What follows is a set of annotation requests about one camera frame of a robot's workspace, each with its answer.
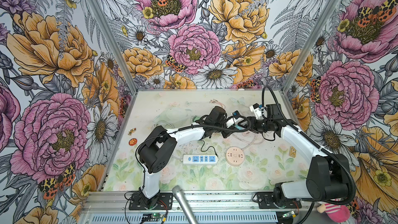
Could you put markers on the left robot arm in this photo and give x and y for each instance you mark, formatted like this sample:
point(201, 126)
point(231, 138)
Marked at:
point(155, 152)

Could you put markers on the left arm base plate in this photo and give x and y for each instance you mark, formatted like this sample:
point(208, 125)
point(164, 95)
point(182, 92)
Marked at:
point(150, 200)

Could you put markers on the red round sticker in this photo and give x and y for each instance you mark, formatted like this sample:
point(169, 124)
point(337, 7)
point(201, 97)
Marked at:
point(132, 141)

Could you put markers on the clown sticker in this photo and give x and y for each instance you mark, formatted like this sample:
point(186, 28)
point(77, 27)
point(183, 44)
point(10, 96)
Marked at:
point(133, 130)

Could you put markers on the silver microphone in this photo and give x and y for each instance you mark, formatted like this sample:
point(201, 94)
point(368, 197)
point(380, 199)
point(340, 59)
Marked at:
point(179, 195)

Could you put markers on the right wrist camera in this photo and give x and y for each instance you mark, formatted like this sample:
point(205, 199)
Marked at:
point(258, 110)

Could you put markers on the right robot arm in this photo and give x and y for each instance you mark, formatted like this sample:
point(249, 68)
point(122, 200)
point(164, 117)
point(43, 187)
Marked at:
point(328, 179)

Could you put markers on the pink plush toy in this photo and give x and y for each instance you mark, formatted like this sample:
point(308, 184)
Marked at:
point(337, 213)

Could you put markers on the white blue power strip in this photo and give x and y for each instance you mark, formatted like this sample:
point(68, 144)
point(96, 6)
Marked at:
point(200, 160)

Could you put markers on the aluminium front rail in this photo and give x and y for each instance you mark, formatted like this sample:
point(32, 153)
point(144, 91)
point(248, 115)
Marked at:
point(193, 207)

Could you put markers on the small green circuit board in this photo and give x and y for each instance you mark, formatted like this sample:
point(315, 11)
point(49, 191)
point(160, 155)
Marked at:
point(153, 217)

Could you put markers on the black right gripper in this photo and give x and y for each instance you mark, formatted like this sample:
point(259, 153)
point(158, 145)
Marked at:
point(253, 126)

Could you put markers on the yellow square sticker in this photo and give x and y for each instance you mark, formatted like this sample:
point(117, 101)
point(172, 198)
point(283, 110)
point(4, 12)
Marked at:
point(292, 152)

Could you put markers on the pink round power socket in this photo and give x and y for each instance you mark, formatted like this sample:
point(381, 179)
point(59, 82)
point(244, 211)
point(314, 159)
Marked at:
point(235, 156)

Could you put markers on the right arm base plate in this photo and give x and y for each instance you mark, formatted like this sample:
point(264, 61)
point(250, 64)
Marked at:
point(269, 200)

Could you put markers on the green USB charger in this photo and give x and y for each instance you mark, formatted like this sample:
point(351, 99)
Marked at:
point(195, 118)

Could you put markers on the teal USB charger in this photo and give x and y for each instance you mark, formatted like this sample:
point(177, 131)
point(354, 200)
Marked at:
point(239, 127)

